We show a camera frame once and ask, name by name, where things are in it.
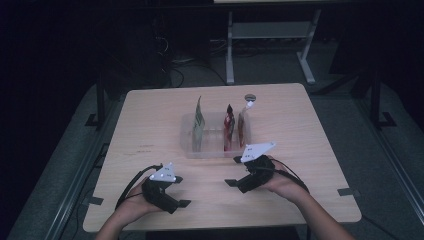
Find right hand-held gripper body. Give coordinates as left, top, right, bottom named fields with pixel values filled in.
left=237, top=141, right=277, bottom=194

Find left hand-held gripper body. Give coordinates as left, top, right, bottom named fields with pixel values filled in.
left=141, top=162, right=180, bottom=215

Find translucent plastic container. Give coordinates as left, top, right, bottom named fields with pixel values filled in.
left=179, top=111, right=253, bottom=160

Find dark red snack packet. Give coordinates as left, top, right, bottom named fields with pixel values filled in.
left=223, top=103, right=236, bottom=152

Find green and beige snack packet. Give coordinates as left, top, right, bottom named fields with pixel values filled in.
left=192, top=95, right=206, bottom=153

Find person's right hand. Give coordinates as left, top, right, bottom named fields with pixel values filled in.
left=259, top=155, right=311, bottom=203

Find person's left hand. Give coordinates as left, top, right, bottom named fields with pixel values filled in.
left=115, top=177, right=165, bottom=218

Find black stand leg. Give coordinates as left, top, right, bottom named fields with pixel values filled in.
left=369, top=69, right=398, bottom=130
left=84, top=73, right=108, bottom=130

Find white metal stand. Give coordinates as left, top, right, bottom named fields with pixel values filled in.
left=213, top=0, right=351, bottom=85

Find left hand-held gripper cable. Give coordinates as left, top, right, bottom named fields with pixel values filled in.
left=114, top=164, right=164, bottom=211

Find hand-held gripper cable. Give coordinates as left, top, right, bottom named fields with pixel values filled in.
left=269, top=158, right=311, bottom=194
left=114, top=164, right=164, bottom=211

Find right hand-held gripper cable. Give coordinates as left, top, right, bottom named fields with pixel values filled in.
left=269, top=158, right=311, bottom=194

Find grey table bracket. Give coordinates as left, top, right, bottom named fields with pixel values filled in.
left=337, top=187, right=361, bottom=197
left=81, top=196, right=105, bottom=206

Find metal floor rail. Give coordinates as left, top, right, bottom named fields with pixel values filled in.
left=44, top=96, right=128, bottom=240
left=353, top=96, right=424, bottom=216

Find black floor cables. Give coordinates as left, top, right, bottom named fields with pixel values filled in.
left=168, top=56, right=228, bottom=88

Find black floor cable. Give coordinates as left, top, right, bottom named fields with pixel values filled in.
left=361, top=214, right=399, bottom=240

